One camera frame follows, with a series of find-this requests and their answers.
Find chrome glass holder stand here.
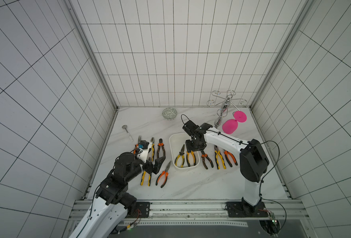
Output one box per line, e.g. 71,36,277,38
206,90,248,129

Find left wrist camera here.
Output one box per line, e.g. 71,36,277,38
135,140,153,162

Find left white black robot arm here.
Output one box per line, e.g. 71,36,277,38
70,152,166,238

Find pink wine glass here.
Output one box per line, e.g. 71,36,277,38
222,111,247,134

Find black orange long-nose pliers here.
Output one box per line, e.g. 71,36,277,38
200,149,214,170

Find small metal spoon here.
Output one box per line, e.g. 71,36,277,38
122,125,134,142

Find orange long-nose pliers front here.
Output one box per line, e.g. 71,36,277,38
156,161,172,188

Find white plastic storage box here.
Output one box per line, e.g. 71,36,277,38
169,133,200,170

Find yellow black combination pliers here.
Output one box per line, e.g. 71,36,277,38
214,145,226,170

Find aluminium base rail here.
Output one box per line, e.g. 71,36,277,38
71,199,310,228

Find orange needle-nose pliers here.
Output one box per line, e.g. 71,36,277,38
133,135,141,154

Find small yellow long-nose pliers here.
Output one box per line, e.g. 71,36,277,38
175,145,185,168

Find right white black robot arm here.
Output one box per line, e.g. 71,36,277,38
182,120,269,217

